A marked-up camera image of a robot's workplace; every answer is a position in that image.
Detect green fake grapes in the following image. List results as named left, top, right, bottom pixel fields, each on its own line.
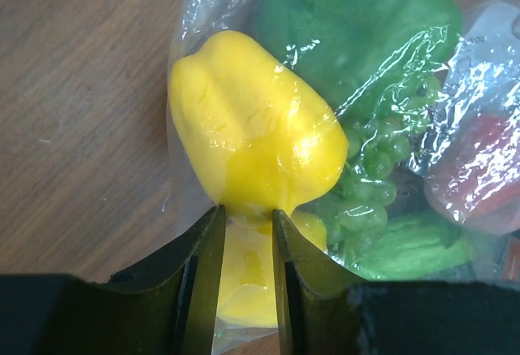
left=326, top=76, right=440, bottom=253

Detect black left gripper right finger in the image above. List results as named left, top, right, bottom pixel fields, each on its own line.
left=272, top=210, right=519, bottom=354

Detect clear zip top bag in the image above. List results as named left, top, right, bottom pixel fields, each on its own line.
left=167, top=0, right=519, bottom=354

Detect dark green fake pepper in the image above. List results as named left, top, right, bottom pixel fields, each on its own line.
left=251, top=0, right=462, bottom=118

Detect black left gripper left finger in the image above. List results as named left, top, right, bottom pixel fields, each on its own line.
left=1, top=206, right=226, bottom=354

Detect light green fake cucumber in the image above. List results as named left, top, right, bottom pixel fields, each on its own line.
left=343, top=210, right=471, bottom=280

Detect red fake apple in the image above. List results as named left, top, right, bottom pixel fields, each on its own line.
left=424, top=114, right=519, bottom=235

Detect yellow fake lemon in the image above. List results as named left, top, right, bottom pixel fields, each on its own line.
left=214, top=208, right=328, bottom=330

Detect yellow fake bell pepper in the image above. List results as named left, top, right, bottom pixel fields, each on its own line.
left=168, top=30, right=349, bottom=217

